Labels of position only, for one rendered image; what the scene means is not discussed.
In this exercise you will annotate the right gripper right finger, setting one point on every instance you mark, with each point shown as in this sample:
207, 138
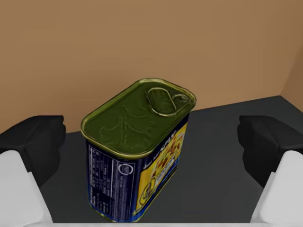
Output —
277, 165

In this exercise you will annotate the tall board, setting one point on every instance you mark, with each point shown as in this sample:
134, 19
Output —
132, 52

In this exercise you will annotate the green and blue rectangular can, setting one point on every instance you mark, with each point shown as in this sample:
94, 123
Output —
139, 151

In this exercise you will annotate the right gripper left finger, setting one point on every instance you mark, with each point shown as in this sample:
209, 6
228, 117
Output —
26, 165

